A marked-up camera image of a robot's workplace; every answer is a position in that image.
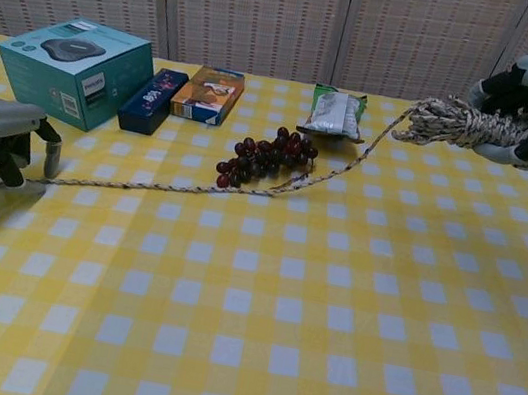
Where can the teal Philips product box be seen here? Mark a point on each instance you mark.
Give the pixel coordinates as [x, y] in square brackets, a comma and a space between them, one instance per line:
[62, 72]

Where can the dark blue narrow box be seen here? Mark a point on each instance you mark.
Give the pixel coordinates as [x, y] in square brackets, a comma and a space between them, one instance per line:
[150, 102]

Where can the orange snack box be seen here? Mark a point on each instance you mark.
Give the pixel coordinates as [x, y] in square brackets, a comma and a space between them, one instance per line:
[205, 94]

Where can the green and silver snack bag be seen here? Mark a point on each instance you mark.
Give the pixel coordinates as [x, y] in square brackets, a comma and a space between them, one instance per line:
[331, 112]

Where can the dark red grape bunch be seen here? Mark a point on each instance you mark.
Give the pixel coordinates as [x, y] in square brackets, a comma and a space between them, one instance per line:
[260, 156]

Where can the woven bamboo folding screen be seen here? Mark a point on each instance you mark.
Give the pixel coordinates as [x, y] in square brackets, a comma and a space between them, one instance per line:
[254, 13]

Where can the yellow white checked tablecloth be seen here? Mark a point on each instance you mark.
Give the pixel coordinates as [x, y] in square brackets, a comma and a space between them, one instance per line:
[241, 330]

